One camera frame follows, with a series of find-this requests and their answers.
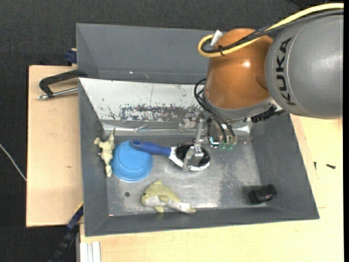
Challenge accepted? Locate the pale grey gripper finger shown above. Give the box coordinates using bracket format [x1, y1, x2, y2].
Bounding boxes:
[190, 145, 205, 169]
[182, 147, 196, 172]

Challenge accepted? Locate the grey metal bin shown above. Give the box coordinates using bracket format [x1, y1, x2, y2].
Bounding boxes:
[75, 22, 320, 237]

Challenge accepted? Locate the yellow-green and grey plush dolphin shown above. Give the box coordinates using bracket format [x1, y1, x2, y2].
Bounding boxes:
[140, 179, 197, 215]

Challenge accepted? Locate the blue plastic bowl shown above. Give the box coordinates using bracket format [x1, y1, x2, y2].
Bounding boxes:
[111, 140, 154, 183]

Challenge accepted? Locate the small black box-shaped object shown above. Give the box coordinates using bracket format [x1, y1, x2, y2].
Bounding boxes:
[243, 184, 278, 205]

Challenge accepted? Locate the pale cream toy dinosaur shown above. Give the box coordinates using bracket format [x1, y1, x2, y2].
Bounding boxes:
[93, 128, 117, 178]

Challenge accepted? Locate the blue-handled white dish brush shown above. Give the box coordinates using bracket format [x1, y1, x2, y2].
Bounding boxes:
[129, 140, 211, 172]

